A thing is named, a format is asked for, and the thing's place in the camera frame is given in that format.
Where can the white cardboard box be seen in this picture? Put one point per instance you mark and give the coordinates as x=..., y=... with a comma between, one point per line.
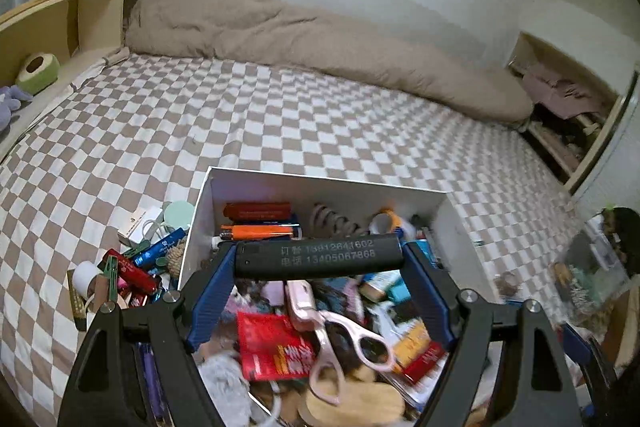
x=325, y=192

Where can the small white box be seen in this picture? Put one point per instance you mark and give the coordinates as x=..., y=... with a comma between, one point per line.
x=140, y=224

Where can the red packet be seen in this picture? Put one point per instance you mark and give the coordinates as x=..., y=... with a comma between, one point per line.
x=270, y=347

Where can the blue lighter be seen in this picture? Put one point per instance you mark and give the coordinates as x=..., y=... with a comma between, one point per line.
x=160, y=249

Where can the woven beige ball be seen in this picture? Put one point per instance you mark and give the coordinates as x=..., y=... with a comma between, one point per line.
x=176, y=259

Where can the pile of pink clothes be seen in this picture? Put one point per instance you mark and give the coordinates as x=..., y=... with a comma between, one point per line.
x=565, y=92

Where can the beige duvet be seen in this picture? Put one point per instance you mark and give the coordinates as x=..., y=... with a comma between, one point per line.
x=300, y=37

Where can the red lighter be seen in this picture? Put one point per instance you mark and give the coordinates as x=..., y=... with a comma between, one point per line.
x=255, y=212
x=425, y=359
x=137, y=274

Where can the white roll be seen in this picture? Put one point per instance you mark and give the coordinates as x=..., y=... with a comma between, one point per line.
x=86, y=279

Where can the orange lighter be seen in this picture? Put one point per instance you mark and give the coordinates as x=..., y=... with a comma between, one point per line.
x=260, y=233

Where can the brown blue crocheted scrunchie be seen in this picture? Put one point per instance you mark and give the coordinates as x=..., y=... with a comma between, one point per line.
x=340, y=297

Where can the white louvred closet door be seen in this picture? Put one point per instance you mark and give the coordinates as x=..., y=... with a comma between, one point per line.
x=620, y=157

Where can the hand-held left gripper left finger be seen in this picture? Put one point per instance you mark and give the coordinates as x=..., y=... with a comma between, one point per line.
x=210, y=292

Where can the brown hair claw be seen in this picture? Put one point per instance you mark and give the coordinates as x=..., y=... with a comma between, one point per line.
x=330, y=219

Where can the white knitted pouch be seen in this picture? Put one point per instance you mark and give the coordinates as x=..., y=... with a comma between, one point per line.
x=222, y=387

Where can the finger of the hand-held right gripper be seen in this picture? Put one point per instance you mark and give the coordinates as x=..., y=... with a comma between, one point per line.
x=577, y=342

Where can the purple plush toy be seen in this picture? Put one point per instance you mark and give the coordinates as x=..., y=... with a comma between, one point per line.
x=12, y=107

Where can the green plush toy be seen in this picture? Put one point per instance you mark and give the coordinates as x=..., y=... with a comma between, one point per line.
x=37, y=74

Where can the purple lighter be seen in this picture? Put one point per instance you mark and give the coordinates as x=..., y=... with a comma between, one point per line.
x=150, y=382

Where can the black printed lighter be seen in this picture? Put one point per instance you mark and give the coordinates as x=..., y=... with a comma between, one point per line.
x=320, y=257

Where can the yellow lighter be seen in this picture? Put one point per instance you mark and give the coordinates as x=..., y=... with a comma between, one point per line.
x=412, y=339

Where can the wooden headboard shelf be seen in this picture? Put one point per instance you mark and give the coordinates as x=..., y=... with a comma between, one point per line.
x=100, y=12

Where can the green clothes peg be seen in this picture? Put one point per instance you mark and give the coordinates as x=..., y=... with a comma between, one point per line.
x=111, y=277

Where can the lilac square case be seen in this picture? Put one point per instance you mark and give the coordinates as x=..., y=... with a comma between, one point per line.
x=273, y=294

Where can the black cap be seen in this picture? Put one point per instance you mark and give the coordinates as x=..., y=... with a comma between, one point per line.
x=622, y=232

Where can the mint green round case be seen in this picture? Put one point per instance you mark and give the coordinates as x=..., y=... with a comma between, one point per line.
x=178, y=214

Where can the patterned tape roll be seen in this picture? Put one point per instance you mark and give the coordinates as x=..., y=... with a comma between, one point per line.
x=507, y=284

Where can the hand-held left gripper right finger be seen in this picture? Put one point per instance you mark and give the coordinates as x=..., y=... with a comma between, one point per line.
x=425, y=292

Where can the oval wooden box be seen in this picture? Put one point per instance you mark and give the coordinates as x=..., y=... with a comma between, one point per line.
x=360, y=404

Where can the blue tube orange cap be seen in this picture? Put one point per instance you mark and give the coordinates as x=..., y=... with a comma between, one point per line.
x=385, y=222

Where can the clear plastic storage bin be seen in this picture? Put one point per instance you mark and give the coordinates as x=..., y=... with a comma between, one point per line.
x=585, y=267

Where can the closet shelf alcove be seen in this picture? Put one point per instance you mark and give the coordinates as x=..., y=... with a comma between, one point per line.
x=520, y=52

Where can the dark gold lighter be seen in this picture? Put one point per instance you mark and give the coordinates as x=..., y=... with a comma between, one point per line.
x=77, y=307

